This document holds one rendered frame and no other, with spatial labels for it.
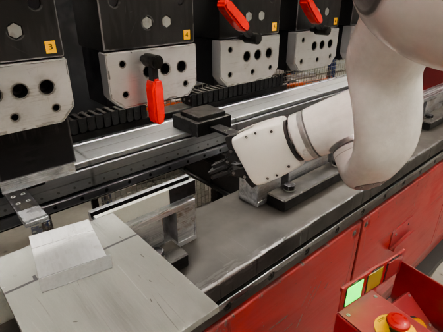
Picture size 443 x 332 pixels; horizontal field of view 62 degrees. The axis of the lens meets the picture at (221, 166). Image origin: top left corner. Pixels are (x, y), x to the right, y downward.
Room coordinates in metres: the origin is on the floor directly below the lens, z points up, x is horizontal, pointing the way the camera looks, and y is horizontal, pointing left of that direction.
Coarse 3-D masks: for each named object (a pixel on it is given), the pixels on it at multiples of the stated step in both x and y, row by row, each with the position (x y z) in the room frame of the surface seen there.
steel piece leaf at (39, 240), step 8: (72, 224) 0.47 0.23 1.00; (80, 224) 0.47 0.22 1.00; (88, 224) 0.47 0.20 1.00; (48, 232) 0.45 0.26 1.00; (56, 232) 0.45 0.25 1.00; (64, 232) 0.45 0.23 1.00; (72, 232) 0.45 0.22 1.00; (80, 232) 0.45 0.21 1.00; (32, 240) 0.43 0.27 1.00; (40, 240) 0.43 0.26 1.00; (48, 240) 0.43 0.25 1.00; (56, 240) 0.43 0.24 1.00; (32, 248) 0.41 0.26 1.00
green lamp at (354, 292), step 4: (356, 284) 0.52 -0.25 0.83; (360, 284) 0.53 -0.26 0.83; (352, 288) 0.52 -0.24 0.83; (356, 288) 0.52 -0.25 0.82; (360, 288) 0.53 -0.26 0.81; (348, 292) 0.51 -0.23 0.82; (352, 292) 0.52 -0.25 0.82; (356, 292) 0.52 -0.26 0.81; (360, 292) 0.53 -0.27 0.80; (348, 296) 0.51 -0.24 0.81; (352, 296) 0.52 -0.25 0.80; (356, 296) 0.53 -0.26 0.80; (348, 300) 0.51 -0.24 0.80; (352, 300) 0.52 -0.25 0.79
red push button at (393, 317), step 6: (390, 312) 0.48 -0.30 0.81; (396, 312) 0.48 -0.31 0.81; (390, 318) 0.46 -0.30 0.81; (396, 318) 0.46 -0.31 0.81; (402, 318) 0.46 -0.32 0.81; (390, 324) 0.45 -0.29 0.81; (396, 324) 0.45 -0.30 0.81; (402, 324) 0.45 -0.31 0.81; (408, 324) 0.45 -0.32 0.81; (390, 330) 0.46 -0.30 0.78; (396, 330) 0.44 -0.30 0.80; (402, 330) 0.44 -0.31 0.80
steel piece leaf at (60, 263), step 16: (64, 240) 0.43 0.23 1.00; (80, 240) 0.43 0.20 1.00; (96, 240) 0.43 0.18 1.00; (48, 256) 0.39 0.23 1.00; (64, 256) 0.39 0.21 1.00; (80, 256) 0.39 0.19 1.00; (96, 256) 0.39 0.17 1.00; (48, 272) 0.36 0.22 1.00; (64, 272) 0.34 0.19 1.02; (80, 272) 0.35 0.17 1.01; (96, 272) 0.36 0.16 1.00; (48, 288) 0.33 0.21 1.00
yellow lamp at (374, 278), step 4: (380, 268) 0.56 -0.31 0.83; (376, 272) 0.56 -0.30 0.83; (380, 272) 0.56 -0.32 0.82; (372, 276) 0.55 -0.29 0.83; (376, 276) 0.56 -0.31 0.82; (380, 276) 0.57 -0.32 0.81; (368, 280) 0.54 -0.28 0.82; (372, 280) 0.55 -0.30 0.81; (376, 280) 0.56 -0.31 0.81; (368, 284) 0.54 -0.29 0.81; (372, 284) 0.55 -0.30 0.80; (376, 284) 0.56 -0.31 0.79; (368, 288) 0.55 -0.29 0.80; (372, 288) 0.56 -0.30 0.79
